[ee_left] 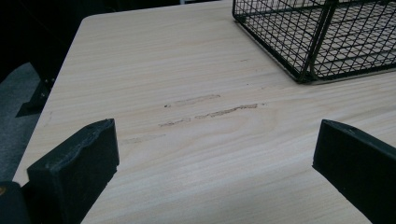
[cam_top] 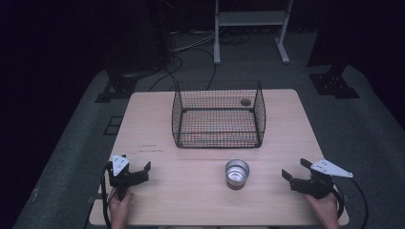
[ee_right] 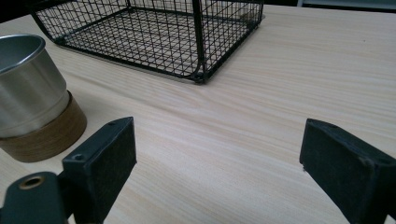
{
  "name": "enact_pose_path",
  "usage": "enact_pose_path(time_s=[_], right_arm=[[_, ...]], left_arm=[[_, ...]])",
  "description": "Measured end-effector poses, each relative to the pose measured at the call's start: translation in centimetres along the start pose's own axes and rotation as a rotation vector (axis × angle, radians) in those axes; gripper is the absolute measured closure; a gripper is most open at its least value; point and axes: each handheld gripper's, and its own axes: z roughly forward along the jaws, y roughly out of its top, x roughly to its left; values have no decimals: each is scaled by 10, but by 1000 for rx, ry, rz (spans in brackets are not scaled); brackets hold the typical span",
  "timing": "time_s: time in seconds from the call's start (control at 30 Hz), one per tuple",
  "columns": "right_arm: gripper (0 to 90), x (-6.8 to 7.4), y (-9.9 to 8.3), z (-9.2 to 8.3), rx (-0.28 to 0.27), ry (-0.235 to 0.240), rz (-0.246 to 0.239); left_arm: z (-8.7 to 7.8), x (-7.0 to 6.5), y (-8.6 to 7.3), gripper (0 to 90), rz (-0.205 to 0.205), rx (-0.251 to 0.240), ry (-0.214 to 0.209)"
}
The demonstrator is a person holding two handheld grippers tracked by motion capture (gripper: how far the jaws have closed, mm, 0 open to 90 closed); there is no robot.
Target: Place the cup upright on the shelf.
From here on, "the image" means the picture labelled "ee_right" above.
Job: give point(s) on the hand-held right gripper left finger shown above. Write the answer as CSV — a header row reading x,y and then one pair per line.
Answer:
x,y
99,168

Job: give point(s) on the steel cup with wooden base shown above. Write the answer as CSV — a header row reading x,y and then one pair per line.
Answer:
x,y
31,99

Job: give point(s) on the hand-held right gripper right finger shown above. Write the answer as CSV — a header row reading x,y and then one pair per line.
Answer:
x,y
345,168

